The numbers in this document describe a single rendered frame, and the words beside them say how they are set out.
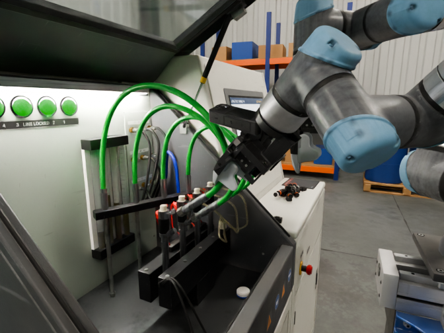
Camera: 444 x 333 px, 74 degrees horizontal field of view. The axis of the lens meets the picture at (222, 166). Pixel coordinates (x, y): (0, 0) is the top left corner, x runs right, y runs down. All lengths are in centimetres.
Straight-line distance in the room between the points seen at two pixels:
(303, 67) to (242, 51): 581
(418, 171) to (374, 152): 54
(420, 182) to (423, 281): 24
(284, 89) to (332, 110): 9
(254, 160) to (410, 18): 33
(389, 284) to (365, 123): 55
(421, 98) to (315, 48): 15
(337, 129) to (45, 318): 45
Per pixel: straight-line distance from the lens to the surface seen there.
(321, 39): 42
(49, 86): 83
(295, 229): 103
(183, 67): 109
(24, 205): 85
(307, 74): 42
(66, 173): 89
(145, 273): 79
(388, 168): 531
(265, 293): 77
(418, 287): 86
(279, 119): 47
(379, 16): 64
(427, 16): 61
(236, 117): 52
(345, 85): 41
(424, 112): 46
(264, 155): 53
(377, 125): 38
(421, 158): 91
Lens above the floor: 139
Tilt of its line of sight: 12 degrees down
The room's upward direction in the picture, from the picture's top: straight up
